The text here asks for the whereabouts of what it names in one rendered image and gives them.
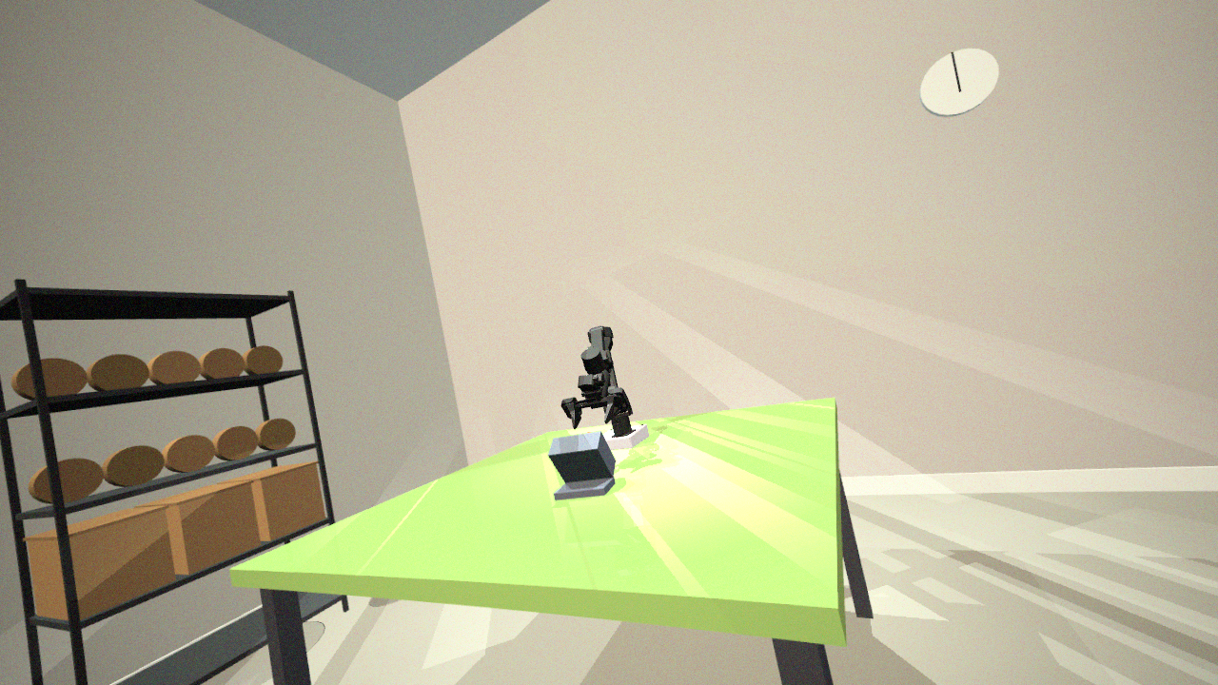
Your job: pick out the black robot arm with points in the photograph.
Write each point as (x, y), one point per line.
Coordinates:
(597, 360)

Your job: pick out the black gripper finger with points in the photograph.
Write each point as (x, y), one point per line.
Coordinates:
(614, 406)
(573, 413)

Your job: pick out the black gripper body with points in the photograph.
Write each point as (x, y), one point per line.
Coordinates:
(595, 400)

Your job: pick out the grey square panel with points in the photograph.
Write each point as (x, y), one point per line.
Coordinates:
(586, 464)

